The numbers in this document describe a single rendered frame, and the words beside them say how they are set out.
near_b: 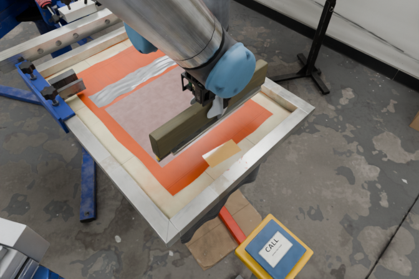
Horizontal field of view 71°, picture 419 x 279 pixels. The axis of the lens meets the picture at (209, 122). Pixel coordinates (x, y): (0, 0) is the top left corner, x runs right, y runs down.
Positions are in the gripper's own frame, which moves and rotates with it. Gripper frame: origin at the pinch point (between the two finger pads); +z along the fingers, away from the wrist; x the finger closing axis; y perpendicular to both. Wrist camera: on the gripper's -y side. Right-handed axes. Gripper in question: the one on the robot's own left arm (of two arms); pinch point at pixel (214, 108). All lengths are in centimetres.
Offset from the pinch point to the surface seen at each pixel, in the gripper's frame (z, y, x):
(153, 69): 13.5, -6.3, -37.6
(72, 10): 2, 2, -73
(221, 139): 14.1, -2.1, 1.3
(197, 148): 14.1, 5.3, -1.3
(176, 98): 14.0, -3.3, -20.7
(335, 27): 87, -201, -51
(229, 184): 10.6, 8.4, 14.1
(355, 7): 65, -201, -42
